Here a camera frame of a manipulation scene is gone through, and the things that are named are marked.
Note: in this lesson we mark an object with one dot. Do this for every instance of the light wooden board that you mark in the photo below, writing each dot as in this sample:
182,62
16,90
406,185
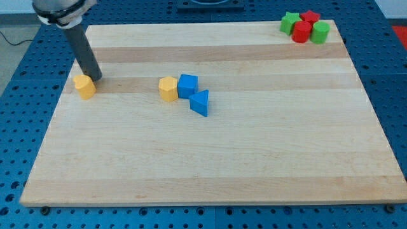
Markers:
287,124

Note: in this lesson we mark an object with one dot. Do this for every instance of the blue cube block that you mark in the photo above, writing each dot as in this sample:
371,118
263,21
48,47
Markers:
187,86

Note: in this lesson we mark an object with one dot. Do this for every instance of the yellow hexagon block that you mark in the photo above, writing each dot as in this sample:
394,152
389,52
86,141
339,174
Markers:
168,88

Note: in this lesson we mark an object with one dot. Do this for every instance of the green star block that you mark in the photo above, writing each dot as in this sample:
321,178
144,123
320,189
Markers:
288,21

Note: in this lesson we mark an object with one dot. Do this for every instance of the green cylinder block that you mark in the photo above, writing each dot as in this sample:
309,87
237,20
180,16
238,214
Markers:
320,31

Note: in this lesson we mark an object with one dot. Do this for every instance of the yellow heart block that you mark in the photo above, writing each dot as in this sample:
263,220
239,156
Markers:
85,86

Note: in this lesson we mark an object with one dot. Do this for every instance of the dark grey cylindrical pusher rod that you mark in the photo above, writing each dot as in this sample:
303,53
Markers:
82,50

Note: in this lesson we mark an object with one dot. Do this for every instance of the red star block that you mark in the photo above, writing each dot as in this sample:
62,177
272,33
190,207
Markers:
310,16

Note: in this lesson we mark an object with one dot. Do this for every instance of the blue triangle block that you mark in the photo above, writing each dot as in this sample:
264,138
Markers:
199,102

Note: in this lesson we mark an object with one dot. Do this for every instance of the red cylinder block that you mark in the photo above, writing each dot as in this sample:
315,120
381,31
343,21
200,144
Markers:
301,32

